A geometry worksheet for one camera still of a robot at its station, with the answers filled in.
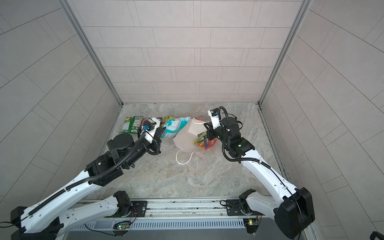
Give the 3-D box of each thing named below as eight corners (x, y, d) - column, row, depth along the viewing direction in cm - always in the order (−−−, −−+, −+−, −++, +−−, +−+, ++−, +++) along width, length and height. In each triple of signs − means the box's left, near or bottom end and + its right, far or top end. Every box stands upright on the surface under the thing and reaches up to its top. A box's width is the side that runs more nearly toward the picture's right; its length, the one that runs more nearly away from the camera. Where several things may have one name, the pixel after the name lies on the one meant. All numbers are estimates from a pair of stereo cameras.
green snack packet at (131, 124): (121, 134, 100) (119, 130, 97) (127, 118, 109) (125, 115, 106) (138, 134, 100) (136, 130, 97) (143, 118, 109) (141, 115, 106)
